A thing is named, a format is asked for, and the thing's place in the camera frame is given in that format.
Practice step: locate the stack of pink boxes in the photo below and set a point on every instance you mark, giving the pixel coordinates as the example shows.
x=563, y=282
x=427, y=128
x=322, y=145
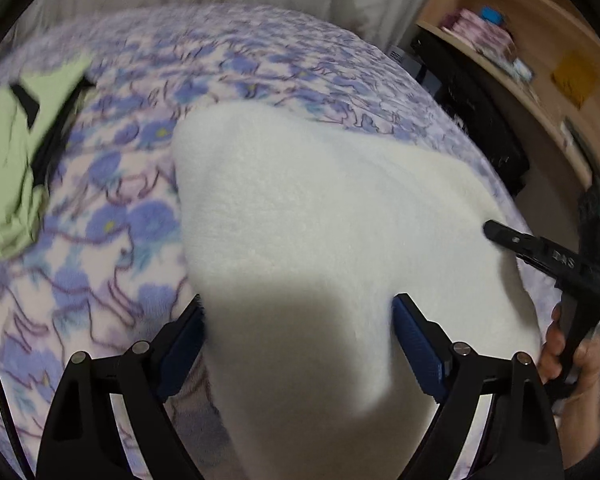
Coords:
x=485, y=40

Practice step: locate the purple floral blanket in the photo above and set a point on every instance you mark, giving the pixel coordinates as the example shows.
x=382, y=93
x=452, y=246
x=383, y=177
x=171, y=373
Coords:
x=105, y=260

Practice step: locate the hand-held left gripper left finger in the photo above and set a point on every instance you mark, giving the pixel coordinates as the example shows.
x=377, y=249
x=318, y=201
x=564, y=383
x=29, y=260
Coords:
x=180, y=355

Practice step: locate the person's right forearm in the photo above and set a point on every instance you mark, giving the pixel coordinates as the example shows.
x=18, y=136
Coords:
x=580, y=425

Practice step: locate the white box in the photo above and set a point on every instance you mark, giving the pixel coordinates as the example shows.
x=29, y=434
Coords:
x=410, y=65

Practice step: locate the wooden shelf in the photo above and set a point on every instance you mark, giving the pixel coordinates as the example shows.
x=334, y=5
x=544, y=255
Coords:
x=540, y=25

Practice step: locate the white fluffy towel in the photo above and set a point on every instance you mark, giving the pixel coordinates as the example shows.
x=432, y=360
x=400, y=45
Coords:
x=305, y=210

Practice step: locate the yellow flat object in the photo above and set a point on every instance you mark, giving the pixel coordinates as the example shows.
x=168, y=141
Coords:
x=575, y=77

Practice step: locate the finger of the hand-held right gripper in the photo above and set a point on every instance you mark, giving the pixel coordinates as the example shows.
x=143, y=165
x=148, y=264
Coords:
x=530, y=247

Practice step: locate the person's right hand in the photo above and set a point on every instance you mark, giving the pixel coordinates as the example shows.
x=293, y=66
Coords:
x=552, y=345

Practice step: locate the blue small object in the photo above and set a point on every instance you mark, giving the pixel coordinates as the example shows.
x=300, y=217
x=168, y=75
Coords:
x=492, y=15

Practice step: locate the black bags under shelf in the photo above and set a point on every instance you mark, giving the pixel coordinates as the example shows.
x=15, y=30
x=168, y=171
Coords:
x=480, y=110

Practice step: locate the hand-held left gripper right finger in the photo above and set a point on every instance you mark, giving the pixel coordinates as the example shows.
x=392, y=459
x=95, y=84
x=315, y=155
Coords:
x=420, y=350

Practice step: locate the light green garment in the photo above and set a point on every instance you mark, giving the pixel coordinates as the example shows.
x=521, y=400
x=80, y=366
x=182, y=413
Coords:
x=5, y=160

